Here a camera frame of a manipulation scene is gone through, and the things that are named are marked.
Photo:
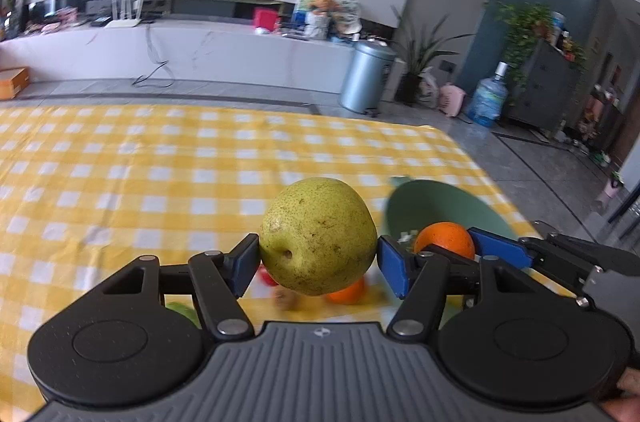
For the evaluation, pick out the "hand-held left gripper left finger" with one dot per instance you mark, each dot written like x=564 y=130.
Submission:
x=220 y=287

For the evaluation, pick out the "green yellow pear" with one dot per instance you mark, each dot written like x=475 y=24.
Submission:
x=315 y=232

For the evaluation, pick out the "pink heater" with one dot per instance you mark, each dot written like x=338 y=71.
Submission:
x=452 y=101

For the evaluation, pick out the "small red fruit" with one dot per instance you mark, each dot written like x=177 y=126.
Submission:
x=267 y=278

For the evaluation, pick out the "green fruit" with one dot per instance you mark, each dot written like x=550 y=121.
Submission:
x=182 y=313

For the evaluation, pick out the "silver trash can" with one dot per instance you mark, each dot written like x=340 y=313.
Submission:
x=365 y=77

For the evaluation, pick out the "orange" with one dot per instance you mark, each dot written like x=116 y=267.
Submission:
x=445 y=239
x=347 y=294

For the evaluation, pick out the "grey cabinet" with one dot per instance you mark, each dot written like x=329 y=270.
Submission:
x=545 y=92

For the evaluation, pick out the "green bowl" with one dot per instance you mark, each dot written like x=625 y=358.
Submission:
x=440 y=202

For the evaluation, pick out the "blue water bottle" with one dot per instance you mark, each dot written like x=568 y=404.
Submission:
x=489 y=100

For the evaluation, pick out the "brown teddy bear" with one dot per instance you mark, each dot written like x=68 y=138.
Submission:
x=322 y=3

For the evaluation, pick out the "white router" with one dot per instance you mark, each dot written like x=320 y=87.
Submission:
x=126 y=15

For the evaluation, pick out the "person's right hand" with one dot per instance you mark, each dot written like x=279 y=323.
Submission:
x=630 y=394

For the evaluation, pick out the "trailing vine plant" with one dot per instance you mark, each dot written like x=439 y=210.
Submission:
x=522 y=32

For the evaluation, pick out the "white marble media console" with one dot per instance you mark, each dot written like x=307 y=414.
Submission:
x=225 y=52

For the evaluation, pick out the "orange cardboard box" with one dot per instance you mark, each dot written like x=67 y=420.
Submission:
x=12 y=83

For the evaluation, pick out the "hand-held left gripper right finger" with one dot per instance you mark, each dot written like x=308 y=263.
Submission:
x=395 y=267

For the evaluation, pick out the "brown kiwi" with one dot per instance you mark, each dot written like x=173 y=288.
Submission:
x=286 y=299

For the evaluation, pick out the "red box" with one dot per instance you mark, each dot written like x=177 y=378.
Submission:
x=264 y=20

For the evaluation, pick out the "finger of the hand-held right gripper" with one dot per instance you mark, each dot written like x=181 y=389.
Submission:
x=500 y=247

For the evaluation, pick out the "white plastic bag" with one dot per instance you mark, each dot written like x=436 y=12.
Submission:
x=429 y=85

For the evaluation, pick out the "yellow checked tablecloth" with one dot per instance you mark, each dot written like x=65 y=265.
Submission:
x=150 y=162

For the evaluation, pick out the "potted long-leaf plant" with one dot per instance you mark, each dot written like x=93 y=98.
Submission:
x=420 y=52

